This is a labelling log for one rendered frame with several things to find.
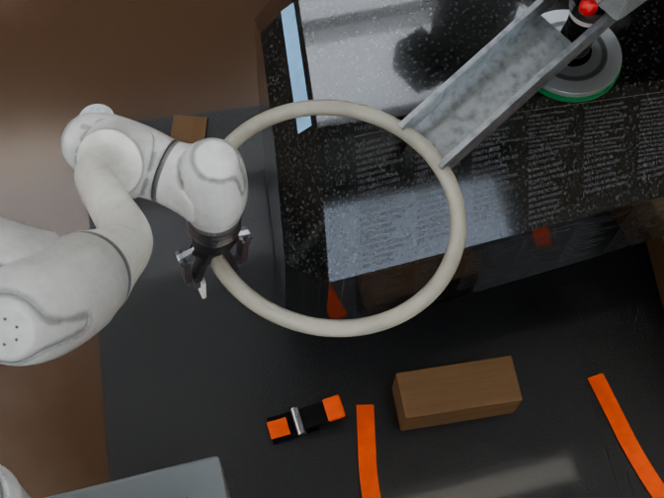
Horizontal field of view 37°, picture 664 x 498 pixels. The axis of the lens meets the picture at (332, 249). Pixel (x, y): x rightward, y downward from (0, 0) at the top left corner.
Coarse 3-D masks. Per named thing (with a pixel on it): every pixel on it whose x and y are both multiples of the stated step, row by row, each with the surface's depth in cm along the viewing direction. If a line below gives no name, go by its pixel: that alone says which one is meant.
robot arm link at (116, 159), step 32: (96, 128) 147; (128, 128) 148; (96, 160) 137; (128, 160) 145; (160, 160) 148; (96, 192) 128; (128, 192) 147; (96, 224) 125; (128, 224) 117; (128, 256) 108; (128, 288) 107
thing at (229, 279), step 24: (264, 120) 185; (360, 120) 190; (384, 120) 188; (240, 144) 183; (432, 144) 187; (432, 168) 186; (456, 192) 182; (456, 216) 180; (456, 240) 177; (216, 264) 170; (456, 264) 175; (240, 288) 168; (432, 288) 172; (264, 312) 167; (288, 312) 167; (384, 312) 169; (408, 312) 169; (336, 336) 167
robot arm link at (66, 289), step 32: (0, 224) 97; (0, 256) 94; (32, 256) 95; (64, 256) 97; (96, 256) 100; (0, 288) 90; (32, 288) 91; (64, 288) 94; (96, 288) 98; (0, 320) 90; (32, 320) 90; (64, 320) 93; (96, 320) 98; (0, 352) 91; (32, 352) 91; (64, 352) 96
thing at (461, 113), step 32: (544, 0) 188; (512, 32) 188; (544, 32) 191; (480, 64) 190; (512, 64) 190; (544, 64) 189; (448, 96) 190; (480, 96) 190; (512, 96) 188; (416, 128) 190; (448, 128) 189; (480, 128) 183; (448, 160) 183
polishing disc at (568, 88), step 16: (544, 16) 208; (560, 16) 208; (608, 32) 207; (592, 48) 205; (608, 48) 205; (592, 64) 203; (608, 64) 204; (560, 80) 201; (576, 80) 202; (592, 80) 202; (608, 80) 202; (576, 96) 201
